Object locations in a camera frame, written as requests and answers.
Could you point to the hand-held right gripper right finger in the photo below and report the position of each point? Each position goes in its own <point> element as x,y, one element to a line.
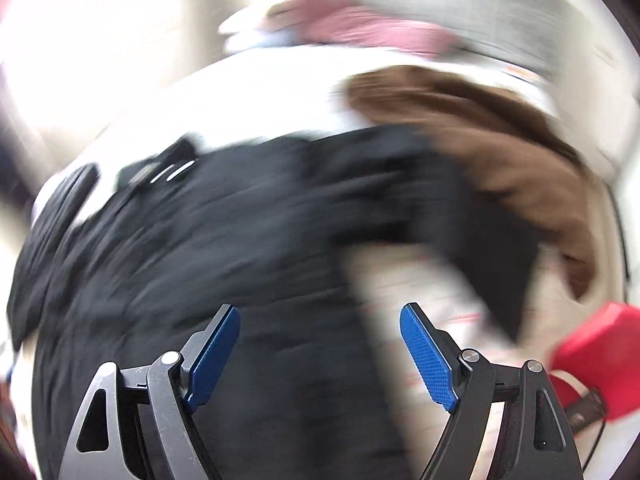
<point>427,360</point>

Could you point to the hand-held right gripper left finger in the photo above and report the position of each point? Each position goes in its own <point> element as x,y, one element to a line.
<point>215,360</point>

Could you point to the black garment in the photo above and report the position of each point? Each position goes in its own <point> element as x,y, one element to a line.
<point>225,240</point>

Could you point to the white bed sheet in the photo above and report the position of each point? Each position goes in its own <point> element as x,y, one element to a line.
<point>280,90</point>

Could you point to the brown garment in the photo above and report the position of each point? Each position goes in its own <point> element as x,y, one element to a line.
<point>500,135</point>

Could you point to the red object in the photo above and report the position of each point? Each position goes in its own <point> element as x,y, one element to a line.
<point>600,345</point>

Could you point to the pink cloth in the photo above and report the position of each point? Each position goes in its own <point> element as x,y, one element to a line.
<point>360,25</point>

